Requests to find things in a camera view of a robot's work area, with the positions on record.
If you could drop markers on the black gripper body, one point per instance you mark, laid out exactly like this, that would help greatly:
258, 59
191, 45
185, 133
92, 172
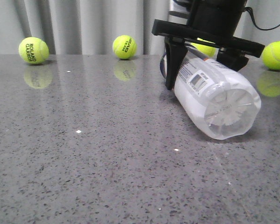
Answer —
214, 21

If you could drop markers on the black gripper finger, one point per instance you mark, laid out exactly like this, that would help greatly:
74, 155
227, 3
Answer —
232, 58
175, 54

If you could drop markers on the white plastic tennis ball can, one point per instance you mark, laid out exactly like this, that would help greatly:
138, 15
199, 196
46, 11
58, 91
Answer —
221, 102

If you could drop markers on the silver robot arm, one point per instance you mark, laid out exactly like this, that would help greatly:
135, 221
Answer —
178, 9

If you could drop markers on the Wilson tennis ball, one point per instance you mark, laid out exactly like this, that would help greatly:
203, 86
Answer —
207, 50

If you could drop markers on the plain yellow tennis ball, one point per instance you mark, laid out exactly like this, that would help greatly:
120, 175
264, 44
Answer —
271, 56

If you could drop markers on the Head Team tennis ball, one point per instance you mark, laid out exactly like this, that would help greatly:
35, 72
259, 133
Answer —
124, 47

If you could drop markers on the Roland Garros tennis ball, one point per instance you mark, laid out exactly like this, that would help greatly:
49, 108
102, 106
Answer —
33, 50

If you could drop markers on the grey pleated curtain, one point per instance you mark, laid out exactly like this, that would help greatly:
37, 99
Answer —
86, 27

